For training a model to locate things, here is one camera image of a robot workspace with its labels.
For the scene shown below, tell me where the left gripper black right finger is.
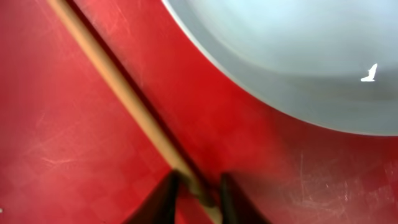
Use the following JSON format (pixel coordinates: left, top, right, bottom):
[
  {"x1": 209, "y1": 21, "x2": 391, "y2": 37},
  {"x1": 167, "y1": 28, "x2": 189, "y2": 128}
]
[{"x1": 220, "y1": 173, "x2": 271, "y2": 224}]

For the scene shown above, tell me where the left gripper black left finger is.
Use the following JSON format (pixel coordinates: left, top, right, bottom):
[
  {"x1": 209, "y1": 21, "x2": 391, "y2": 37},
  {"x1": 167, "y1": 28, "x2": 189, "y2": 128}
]
[{"x1": 123, "y1": 170, "x2": 180, "y2": 224}]

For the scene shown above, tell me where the wooden chopstick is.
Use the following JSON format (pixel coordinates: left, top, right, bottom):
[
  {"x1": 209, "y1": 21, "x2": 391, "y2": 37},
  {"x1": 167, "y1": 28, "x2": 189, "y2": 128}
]
[{"x1": 48, "y1": 0, "x2": 222, "y2": 224}]

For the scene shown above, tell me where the light blue plate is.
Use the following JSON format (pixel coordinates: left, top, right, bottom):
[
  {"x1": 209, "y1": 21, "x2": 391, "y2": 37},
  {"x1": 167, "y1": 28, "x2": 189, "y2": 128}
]
[{"x1": 164, "y1": 0, "x2": 397, "y2": 136}]

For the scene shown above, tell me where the red plastic tray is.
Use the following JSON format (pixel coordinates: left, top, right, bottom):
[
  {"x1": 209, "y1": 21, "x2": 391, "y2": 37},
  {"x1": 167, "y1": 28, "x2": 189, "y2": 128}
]
[{"x1": 1, "y1": 0, "x2": 397, "y2": 223}]

